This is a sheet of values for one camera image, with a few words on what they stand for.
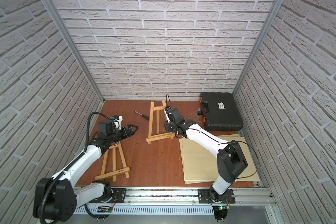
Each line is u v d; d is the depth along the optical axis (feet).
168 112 2.11
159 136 2.75
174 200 2.39
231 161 1.45
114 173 2.56
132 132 2.43
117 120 2.49
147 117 3.49
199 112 3.68
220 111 3.39
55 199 1.29
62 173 1.42
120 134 2.38
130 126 2.45
